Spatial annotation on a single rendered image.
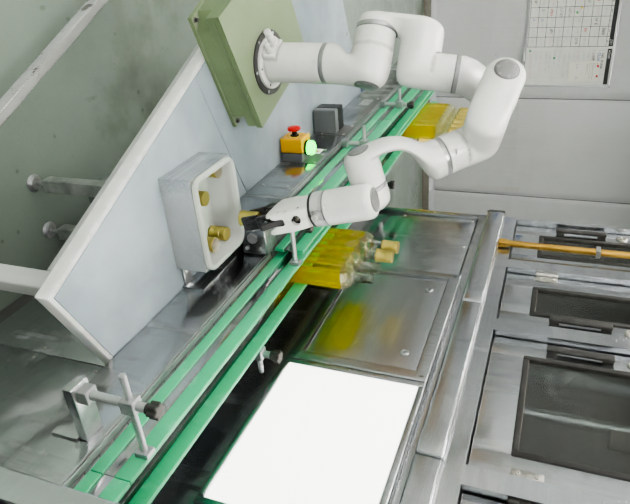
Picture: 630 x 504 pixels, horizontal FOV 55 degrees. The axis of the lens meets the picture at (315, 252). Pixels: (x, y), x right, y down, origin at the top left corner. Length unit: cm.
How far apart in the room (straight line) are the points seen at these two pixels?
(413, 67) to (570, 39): 589
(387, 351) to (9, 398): 91
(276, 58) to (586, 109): 614
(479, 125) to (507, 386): 59
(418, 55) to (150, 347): 85
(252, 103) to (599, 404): 104
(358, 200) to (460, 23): 620
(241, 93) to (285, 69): 12
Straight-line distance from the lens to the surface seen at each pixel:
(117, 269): 125
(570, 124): 749
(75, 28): 198
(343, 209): 120
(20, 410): 159
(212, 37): 143
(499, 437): 134
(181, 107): 139
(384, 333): 152
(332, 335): 152
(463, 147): 131
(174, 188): 131
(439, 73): 141
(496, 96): 130
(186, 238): 135
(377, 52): 142
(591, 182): 772
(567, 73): 732
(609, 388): 152
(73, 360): 169
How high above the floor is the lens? 152
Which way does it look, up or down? 21 degrees down
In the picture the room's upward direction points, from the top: 97 degrees clockwise
